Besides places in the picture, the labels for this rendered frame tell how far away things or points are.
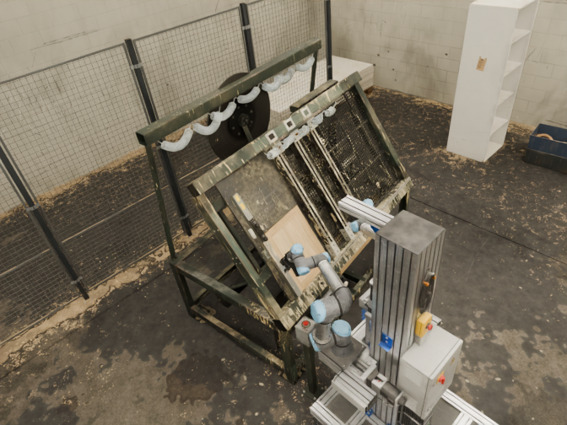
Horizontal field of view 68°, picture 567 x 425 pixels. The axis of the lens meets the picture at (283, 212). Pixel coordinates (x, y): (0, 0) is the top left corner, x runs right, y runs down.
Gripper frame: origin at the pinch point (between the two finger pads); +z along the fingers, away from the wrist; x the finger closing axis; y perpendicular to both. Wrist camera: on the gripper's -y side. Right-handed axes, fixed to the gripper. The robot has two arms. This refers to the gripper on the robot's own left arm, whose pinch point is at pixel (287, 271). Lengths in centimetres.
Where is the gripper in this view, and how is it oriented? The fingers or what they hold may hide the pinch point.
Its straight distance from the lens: 295.0
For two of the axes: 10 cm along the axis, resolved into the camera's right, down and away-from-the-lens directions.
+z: -2.3, 5.0, 8.3
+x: -7.3, 4.8, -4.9
